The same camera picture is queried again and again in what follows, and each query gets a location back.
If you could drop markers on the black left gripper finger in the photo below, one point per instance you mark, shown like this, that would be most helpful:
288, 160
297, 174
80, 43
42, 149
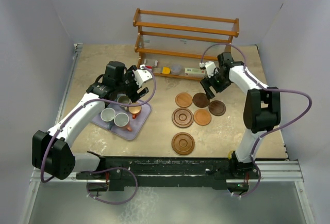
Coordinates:
135, 97
143, 92

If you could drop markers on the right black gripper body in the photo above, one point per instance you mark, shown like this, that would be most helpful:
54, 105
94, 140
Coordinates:
218, 83

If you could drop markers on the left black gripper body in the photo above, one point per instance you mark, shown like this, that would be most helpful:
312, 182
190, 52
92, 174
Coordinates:
129, 85

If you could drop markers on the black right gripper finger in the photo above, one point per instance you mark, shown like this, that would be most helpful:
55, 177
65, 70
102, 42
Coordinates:
205, 86
209, 94

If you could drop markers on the dark walnut coaster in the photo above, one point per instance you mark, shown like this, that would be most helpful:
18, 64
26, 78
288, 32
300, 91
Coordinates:
200, 100
217, 108

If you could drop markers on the light wooden coaster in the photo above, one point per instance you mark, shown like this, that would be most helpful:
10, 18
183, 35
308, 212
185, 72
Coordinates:
183, 100
202, 117

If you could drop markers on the brown ringed wooden saucer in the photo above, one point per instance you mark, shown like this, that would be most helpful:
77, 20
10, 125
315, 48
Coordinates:
182, 117

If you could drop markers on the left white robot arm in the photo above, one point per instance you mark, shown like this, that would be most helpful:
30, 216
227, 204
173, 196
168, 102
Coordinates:
51, 149

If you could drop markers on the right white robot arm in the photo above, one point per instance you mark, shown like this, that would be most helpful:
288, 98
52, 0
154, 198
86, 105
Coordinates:
261, 110

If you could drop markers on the small grey-green cup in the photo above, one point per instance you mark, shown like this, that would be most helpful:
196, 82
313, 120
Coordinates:
124, 102

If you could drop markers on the lavender plastic tray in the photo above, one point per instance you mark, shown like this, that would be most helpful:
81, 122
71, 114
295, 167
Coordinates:
136, 124

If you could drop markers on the white green box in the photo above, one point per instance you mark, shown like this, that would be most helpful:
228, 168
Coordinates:
194, 72

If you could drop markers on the blue mug near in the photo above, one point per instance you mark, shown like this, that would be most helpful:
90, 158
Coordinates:
107, 116

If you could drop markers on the yellow grey tape measure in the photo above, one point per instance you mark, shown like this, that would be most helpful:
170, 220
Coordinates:
166, 70

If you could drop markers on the clear tub of rubber bands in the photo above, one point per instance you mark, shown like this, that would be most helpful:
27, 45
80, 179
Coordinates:
176, 69

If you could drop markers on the wooden three-tier shelf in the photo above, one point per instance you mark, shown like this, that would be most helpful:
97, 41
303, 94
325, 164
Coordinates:
166, 38

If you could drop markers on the black base bar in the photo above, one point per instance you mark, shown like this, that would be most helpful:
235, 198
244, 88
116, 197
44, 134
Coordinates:
130, 171

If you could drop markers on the copper cup with red handle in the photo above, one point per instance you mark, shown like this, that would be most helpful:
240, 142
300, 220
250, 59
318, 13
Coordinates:
135, 111

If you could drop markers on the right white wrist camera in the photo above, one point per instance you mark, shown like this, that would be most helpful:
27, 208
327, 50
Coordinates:
209, 67

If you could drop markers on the grey cup with orange handle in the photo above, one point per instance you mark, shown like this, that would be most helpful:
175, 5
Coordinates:
122, 121

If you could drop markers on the metal table edge rail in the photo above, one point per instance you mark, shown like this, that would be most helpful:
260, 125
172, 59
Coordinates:
76, 56

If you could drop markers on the aluminium front frame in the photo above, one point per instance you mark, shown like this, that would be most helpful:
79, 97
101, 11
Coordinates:
279, 197

